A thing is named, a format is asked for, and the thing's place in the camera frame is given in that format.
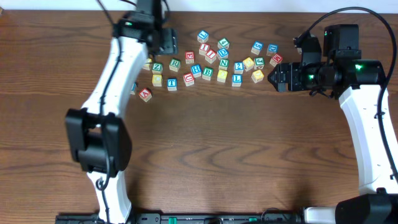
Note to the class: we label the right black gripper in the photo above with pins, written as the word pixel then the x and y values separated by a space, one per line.
pixel 297 70

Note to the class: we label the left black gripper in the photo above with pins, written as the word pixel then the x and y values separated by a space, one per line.
pixel 168 42

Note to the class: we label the green R block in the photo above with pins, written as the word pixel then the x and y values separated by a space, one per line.
pixel 174 65

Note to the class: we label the blue T block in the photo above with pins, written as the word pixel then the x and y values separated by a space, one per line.
pixel 172 84

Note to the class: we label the blue H block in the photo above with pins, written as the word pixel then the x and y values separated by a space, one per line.
pixel 196 70

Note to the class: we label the yellow O block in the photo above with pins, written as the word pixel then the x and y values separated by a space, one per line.
pixel 222 75
pixel 248 64

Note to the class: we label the green B block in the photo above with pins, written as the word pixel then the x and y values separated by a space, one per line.
pixel 207 73

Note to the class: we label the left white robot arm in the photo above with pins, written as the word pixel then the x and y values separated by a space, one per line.
pixel 98 138

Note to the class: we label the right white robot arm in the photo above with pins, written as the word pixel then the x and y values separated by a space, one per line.
pixel 358 86

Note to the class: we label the red M block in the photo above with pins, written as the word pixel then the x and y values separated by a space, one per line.
pixel 276 59

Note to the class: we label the green Z block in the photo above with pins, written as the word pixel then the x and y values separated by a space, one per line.
pixel 157 68

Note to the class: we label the yellow block beside Z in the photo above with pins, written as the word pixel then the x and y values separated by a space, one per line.
pixel 148 64

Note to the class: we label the red E block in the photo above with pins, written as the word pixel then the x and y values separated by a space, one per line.
pixel 189 57

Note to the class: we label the blue D block right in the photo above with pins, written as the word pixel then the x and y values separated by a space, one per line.
pixel 272 50

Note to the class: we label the blue d block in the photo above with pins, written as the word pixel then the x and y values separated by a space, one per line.
pixel 222 53
pixel 272 50

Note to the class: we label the green J block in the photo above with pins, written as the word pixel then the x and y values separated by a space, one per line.
pixel 259 63

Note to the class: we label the yellow G block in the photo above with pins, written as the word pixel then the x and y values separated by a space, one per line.
pixel 157 80

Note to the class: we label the blue L block top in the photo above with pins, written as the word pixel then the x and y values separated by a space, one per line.
pixel 202 36

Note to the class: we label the blue l block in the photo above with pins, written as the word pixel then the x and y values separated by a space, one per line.
pixel 202 36
pixel 237 80

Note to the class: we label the red I block upper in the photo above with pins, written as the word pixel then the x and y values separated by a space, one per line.
pixel 204 48

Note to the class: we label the red i block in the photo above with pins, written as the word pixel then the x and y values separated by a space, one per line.
pixel 210 56
pixel 204 48

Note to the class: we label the red U block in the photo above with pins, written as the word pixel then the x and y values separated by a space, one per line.
pixel 188 79

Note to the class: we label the red I block lower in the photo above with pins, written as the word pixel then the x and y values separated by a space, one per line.
pixel 210 56

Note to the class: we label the red A block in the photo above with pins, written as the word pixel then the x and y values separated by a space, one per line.
pixel 145 94

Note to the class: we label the blue 2 block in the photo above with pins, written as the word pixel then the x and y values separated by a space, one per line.
pixel 238 68

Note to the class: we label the blue L block lower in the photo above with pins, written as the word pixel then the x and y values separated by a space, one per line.
pixel 237 80

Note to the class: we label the blue P block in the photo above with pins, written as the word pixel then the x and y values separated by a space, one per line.
pixel 134 88

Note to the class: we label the green 4 block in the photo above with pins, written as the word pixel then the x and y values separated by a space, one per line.
pixel 223 43

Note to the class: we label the blue D block centre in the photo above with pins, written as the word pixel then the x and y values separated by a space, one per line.
pixel 222 53

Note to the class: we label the green N block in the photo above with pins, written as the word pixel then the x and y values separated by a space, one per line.
pixel 224 64

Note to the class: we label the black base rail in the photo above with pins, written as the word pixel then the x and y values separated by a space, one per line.
pixel 156 218

